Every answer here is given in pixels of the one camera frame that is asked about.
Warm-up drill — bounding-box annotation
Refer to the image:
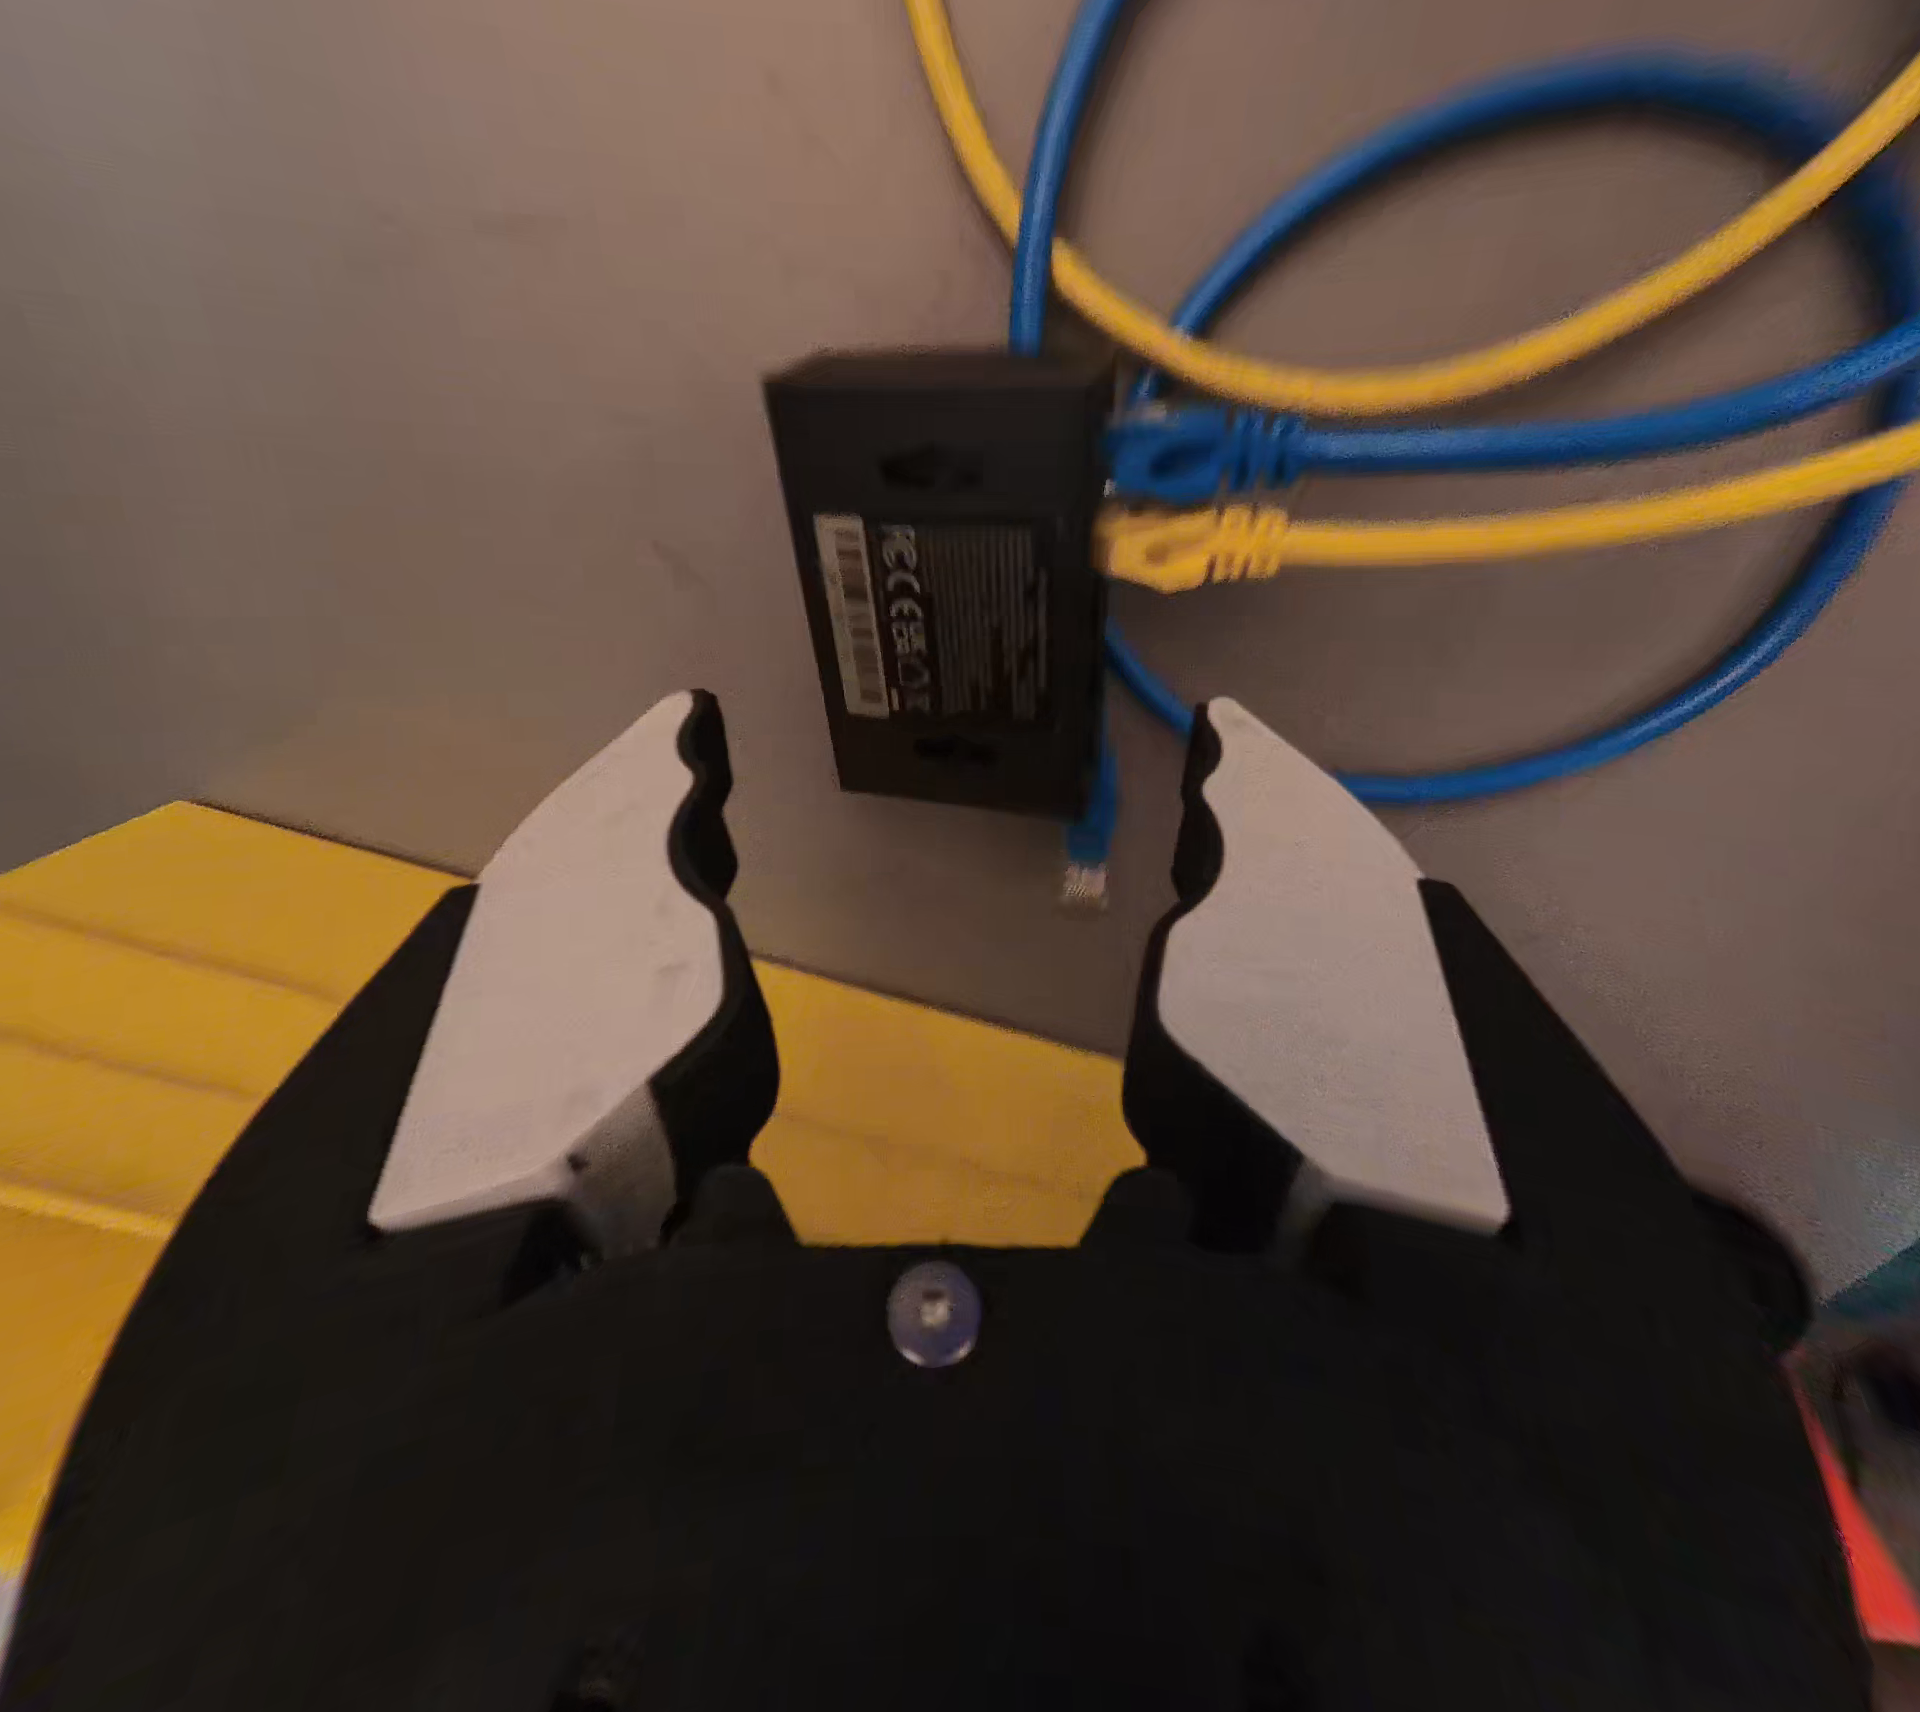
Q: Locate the black ethernet switch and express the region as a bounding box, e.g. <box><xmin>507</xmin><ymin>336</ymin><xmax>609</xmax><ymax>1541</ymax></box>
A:
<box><xmin>764</xmin><ymin>353</ymin><xmax>1119</xmax><ymax>814</ymax></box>

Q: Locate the blue ethernet cable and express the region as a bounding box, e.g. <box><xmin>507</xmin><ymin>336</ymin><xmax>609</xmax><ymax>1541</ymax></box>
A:
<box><xmin>1009</xmin><ymin>0</ymin><xmax>1920</xmax><ymax>909</ymax></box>

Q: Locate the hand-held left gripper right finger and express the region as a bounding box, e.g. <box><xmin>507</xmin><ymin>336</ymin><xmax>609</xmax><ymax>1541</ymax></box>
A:
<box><xmin>1123</xmin><ymin>696</ymin><xmax>1513</xmax><ymax>1237</ymax></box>

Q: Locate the red flat object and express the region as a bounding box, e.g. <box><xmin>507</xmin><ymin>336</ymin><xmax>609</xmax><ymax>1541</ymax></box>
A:
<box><xmin>1785</xmin><ymin>1352</ymin><xmax>1920</xmax><ymax>1652</ymax></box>

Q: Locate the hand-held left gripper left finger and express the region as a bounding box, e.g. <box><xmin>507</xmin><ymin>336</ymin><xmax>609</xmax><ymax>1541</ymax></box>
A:
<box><xmin>365</xmin><ymin>689</ymin><xmax>781</xmax><ymax>1235</ymax></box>

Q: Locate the yellow plastic bin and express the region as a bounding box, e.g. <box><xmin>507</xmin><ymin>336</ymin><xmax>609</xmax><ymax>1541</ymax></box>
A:
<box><xmin>0</xmin><ymin>803</ymin><xmax>1142</xmax><ymax>1564</ymax></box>

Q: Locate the yellow ethernet cable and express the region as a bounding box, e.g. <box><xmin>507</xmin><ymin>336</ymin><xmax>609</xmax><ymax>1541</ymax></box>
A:
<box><xmin>886</xmin><ymin>0</ymin><xmax>1920</xmax><ymax>589</ymax></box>

